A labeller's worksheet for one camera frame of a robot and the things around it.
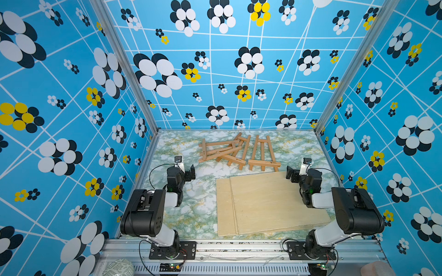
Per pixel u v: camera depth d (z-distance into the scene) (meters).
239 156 1.06
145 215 0.45
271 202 0.93
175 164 0.79
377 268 0.69
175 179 0.71
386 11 0.69
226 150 1.04
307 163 0.81
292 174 0.86
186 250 0.74
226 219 0.82
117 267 0.68
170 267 0.72
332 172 1.05
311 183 0.72
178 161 0.80
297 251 0.73
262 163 0.99
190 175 0.86
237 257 0.72
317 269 0.70
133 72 0.91
